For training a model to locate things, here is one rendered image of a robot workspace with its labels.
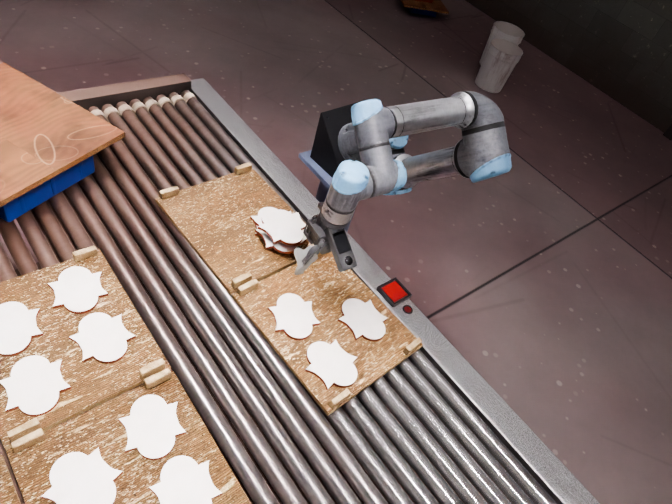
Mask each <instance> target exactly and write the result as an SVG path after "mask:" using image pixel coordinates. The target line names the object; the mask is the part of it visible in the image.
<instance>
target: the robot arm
mask: <svg viewBox="0 0 672 504"><path fill-rule="evenodd" d="M351 117H352V123H349V124H346V125H345V126H343V127H342V128H341V130H340V132H339V135H338V147H339V150H340V152H341V154H342V156H343V157H344V159H345V160H346V161H343V162H342V163H340V165H339V166H338V168H337V170H336V172H335V173H334V175H333V178H332V182H331V185H330V188H329V191H328V193H327V196H326V199H325V201H324V202H320V203H318V206H317V207H318V208H319V209H320V213H319V215H318V214H317V215H318V216H317V215H314V216H316V217H314V216H313V217H312V219H309V220H307V223H306V226H305V228H304V231H303V233H304V235H305V236H306V238H307V240H308V241H309V243H310V244H314V246H308V247H307V248H306V249H304V250H303V249H301V248H299V247H297V248H295V250H294V255H295V258H296V261H297V264H298V266H297V268H296V270H295V273H294V274H295V275H299V274H303V273H304V271H305V270H306V269H307V268H308V267H309V266H310V265H311V264H312V263H313V262H315V261H316V260H317V259H318V254H319V253H321V254H326V253H329V252H331V251H332V254H333V257H334V260H335V262H336V265H337V268H338V271H339V272H343V271H346V270H349V269H351V268H354V267H356V266H357V262H356V259H355V256H354V254H353V251H352V248H351V246H350V243H349V240H348V237H347V235H346V232H345V229H344V228H345V227H346V226H347V224H348V222H349V221H350V220H351V218H352V216H353V213H354V211H355V209H356V206H357V204H358V202H359V201H361V200H364V199H368V198H372V197H375V196H379V195H398V194H404V193H408V192H410V191H411V190H412V187H413V186H414V185H415V184H416V183H417V182H422V181H427V180H433V179H439V178H444V177H450V176H456V175H461V176H462V177H464V178H470V180H471V182H472V183H476V182H479V181H483V180H486V179H489V178H492V177H495V176H499V175H502V174H504V173H507V172H509V171H510V170H511V168H512V163H511V154H510V150H509V145H508V139H507V133H506V128H505V123H504V116H503V113H502V111H501V110H500V108H499V107H498V106H497V104H496V103H494V102H493V101H492V100H491V99H490V98H488V97H486V96H485V95H483V94H480V93H477V92H473V91H461V92H456V93H454V94H453V95H452V96H451V97H448V98H441V99H435V100H428V101H422V102H415V103H408V104H402V105H395V106H389V107H383V105H382V104H381V101H380V100H379V99H370V100H365V101H362V102H359V103H356V104H354V105H353V106H352V107H351ZM452 126H454V127H456V128H459V129H461V130H462V137H463V139H461V140H460V141H459V142H458V143H457V144H456V145H455V146H454V147H450V148H446V149H441V150H437V151H433V152H429V153H425V154H421V155H417V156H411V155H408V154H405V151H404V146H405V145H406V144H407V140H408V135H411V134H416V133H421V132H427V131H432V130H437V129H442V128H447V127H452ZM315 219H316V220H315ZM312 220H313V221H312ZM307 225H308V226H307ZM306 228H307V229H306Z"/></svg>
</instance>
